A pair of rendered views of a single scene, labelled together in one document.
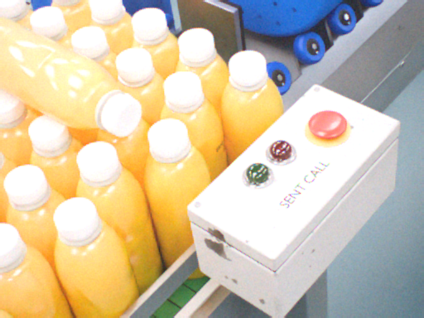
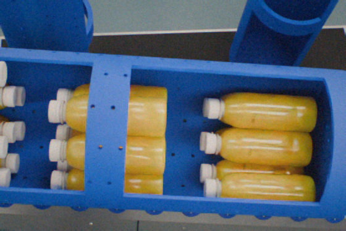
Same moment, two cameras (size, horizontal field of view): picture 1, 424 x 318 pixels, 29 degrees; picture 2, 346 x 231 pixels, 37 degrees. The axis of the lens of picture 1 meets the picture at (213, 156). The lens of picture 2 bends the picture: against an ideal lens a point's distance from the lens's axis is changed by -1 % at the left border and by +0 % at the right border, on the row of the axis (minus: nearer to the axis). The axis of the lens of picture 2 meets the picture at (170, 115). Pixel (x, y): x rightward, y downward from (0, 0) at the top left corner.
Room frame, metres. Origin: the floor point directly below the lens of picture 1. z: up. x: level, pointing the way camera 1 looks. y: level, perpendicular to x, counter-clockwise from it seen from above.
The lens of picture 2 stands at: (0.96, -0.68, 1.99)
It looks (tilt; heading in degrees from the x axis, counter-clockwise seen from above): 65 degrees down; 35
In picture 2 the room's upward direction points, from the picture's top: 11 degrees clockwise
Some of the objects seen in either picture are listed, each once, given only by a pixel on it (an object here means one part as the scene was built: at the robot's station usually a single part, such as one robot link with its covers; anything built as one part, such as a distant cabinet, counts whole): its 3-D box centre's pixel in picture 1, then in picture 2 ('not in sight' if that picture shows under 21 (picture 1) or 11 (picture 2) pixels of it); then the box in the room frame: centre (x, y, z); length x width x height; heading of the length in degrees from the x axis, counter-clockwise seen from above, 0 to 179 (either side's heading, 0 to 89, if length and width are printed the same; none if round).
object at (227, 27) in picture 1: (214, 34); not in sight; (0.86, -0.03, 0.99); 0.10 x 0.02 x 0.12; 43
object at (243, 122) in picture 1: (254, 135); not in sight; (0.66, -0.05, 0.99); 0.07 x 0.07 x 0.19
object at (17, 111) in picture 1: (5, 105); not in sight; (0.66, 0.21, 1.09); 0.04 x 0.04 x 0.02
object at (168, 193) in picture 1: (182, 204); not in sight; (0.57, 0.04, 0.99); 0.07 x 0.07 x 0.19
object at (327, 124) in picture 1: (327, 126); not in sight; (0.54, -0.11, 1.11); 0.04 x 0.04 x 0.01
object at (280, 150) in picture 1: (280, 150); not in sight; (0.52, -0.06, 1.11); 0.02 x 0.02 x 0.01
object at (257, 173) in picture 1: (257, 172); not in sight; (0.50, -0.04, 1.11); 0.02 x 0.02 x 0.01
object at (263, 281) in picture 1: (298, 196); not in sight; (0.51, -0.07, 1.05); 0.20 x 0.10 x 0.10; 133
